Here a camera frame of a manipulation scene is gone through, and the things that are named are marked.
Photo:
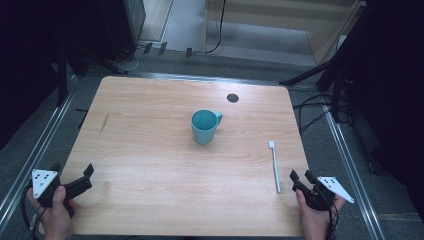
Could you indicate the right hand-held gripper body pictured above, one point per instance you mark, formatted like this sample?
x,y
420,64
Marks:
x,y
321,198

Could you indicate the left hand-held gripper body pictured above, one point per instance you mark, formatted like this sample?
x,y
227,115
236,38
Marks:
x,y
41,183

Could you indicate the white toothbrush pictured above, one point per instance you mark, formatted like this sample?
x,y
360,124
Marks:
x,y
275,166

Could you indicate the teal cup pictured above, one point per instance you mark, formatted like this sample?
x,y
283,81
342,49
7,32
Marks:
x,y
203,131

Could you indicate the person's right hand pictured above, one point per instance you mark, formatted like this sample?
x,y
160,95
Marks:
x,y
315,223

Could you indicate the person's left hand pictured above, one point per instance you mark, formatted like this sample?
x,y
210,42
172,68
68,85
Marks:
x,y
55,221

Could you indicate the black stand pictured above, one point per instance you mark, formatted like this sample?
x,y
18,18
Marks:
x,y
336,86
62,76

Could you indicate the dark round table grommet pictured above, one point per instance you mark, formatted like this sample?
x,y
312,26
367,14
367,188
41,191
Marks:
x,y
232,98

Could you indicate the black tape strip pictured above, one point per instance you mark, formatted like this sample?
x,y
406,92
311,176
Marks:
x,y
189,52
162,48
147,48

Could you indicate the black cabinet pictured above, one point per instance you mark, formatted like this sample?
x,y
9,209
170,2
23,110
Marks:
x,y
125,26

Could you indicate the metal floor rail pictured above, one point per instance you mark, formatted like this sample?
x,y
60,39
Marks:
x,y
353,176
206,79
36,146

